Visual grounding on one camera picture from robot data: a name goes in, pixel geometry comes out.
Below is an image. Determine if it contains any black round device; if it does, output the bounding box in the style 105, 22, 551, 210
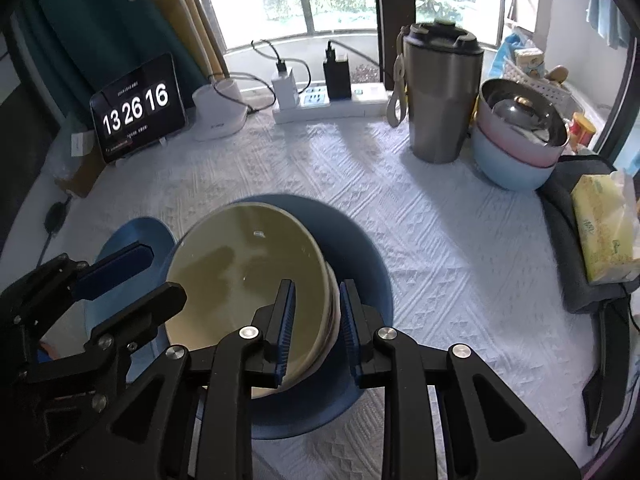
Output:
44, 202, 71, 235

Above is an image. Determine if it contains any red and yellow can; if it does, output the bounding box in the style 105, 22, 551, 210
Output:
570, 112, 598, 148

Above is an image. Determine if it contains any white paper card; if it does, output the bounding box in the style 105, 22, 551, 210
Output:
70, 132, 96, 158

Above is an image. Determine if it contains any white cylindrical device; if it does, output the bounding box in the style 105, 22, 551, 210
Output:
192, 77, 251, 142

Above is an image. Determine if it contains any light blue hanging towel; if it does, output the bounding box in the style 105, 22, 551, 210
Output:
585, 0, 633, 51

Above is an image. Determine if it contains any pale pink plastic basin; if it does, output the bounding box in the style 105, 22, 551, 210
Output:
472, 105, 563, 168

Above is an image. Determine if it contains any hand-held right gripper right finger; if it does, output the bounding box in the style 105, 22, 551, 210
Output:
339, 280, 583, 480

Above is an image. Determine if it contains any white tablet stand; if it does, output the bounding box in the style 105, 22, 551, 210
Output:
114, 132, 170, 167

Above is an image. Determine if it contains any black strap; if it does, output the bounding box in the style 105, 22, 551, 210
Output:
582, 295, 636, 446

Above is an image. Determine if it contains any dark sliding door frame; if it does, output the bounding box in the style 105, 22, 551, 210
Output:
372, 0, 418, 86

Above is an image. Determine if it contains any black charging cable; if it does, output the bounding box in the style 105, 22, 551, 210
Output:
325, 37, 386, 68
212, 39, 313, 116

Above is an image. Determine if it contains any white power strip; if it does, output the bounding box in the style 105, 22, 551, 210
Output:
272, 84, 393, 125

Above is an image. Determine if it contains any white textured tablecloth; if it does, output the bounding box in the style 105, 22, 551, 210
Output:
0, 105, 616, 480

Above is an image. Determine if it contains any white charger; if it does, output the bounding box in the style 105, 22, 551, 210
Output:
271, 62, 301, 109

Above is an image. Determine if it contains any small printed packet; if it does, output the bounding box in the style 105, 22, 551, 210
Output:
514, 47, 546, 78

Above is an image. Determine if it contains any cardboard box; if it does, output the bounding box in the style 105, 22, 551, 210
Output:
52, 130, 108, 198

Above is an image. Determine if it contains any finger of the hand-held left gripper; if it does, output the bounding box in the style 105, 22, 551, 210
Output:
74, 242, 156, 301
85, 282, 187, 361

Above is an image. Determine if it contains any blue plastic bag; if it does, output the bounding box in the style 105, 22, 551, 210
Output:
487, 27, 531, 78

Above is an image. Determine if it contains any black tablet with clock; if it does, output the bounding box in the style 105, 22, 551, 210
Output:
90, 52, 188, 164

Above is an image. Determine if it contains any black charger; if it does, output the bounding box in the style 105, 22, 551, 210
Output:
322, 40, 353, 100

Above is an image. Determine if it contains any yellow tissue pack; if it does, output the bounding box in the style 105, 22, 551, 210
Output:
570, 170, 640, 285

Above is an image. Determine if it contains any yellow curtain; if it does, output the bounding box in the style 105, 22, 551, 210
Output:
145, 0, 231, 81

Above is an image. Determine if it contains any steel tumbler with black lid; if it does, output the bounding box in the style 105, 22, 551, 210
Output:
387, 19, 485, 163

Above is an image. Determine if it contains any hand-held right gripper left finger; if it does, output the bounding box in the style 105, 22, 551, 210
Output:
102, 279, 297, 480

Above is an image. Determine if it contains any blue plate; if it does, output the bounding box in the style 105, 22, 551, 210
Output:
82, 216, 177, 391

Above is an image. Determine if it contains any teal curtain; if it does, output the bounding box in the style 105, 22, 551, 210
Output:
15, 0, 211, 136

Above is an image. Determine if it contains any cream bowl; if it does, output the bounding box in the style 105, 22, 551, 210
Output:
164, 201, 337, 400

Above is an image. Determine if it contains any white plastic basket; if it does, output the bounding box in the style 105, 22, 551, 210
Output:
501, 55, 572, 103

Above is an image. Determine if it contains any blue bowl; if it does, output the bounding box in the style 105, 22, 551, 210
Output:
227, 193, 394, 440

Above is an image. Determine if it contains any pale blue plastic basin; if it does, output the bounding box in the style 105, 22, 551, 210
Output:
471, 122, 558, 191

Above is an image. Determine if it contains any steel pot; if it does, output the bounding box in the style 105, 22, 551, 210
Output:
480, 78, 571, 147

